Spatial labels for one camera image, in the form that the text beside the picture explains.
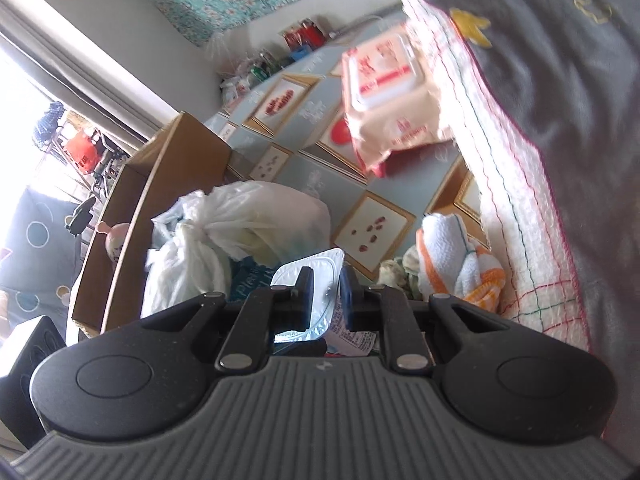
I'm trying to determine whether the white window curtain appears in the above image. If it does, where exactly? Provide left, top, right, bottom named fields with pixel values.
left=0, top=0, right=181, bottom=151

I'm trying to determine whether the orange striped white towel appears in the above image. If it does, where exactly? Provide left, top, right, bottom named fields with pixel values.
left=416, top=212, right=507, bottom=311

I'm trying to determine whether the black box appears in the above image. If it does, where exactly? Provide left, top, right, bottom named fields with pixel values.
left=0, top=315, right=68, bottom=446

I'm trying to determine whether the white plastic tub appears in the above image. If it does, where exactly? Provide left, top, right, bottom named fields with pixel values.
left=272, top=249, right=381, bottom=356

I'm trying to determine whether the clear plastic bag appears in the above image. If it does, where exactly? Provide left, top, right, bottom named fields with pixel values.
left=202, top=30, right=261, bottom=86

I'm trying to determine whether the dark circle print cloth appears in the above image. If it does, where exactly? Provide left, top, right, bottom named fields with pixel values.
left=0, top=187, right=91, bottom=341

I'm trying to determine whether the pale green cloth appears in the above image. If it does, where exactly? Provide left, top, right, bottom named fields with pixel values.
left=377, top=257, right=421, bottom=301

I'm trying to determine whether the small red box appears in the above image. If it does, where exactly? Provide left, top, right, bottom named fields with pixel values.
left=282, top=22, right=326, bottom=51

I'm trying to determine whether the blue wipes pack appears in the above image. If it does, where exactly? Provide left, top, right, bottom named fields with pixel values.
left=229, top=255, right=281, bottom=303

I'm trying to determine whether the pink pig plush toy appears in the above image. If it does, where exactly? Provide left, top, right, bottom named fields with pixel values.
left=97, top=220, right=128, bottom=263

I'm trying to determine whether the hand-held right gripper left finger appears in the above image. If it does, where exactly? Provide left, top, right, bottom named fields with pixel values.
left=140, top=266, right=315, bottom=373

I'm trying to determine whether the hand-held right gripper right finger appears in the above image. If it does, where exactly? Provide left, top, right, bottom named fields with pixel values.
left=340, top=265, right=521, bottom=373

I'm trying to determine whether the grey quilt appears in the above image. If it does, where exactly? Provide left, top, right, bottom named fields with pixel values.
left=389, top=0, right=640, bottom=461

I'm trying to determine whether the white plastic bag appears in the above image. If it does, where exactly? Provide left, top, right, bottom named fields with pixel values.
left=142, top=181, right=333, bottom=321

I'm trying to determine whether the orange plastic bag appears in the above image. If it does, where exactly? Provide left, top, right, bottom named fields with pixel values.
left=65, top=127, right=103, bottom=173

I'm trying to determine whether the brown cardboard box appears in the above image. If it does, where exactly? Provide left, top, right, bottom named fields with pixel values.
left=71, top=111, right=233, bottom=336

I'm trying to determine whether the pink wet wipes pack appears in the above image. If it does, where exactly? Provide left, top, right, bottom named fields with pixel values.
left=341, top=22, right=456, bottom=178

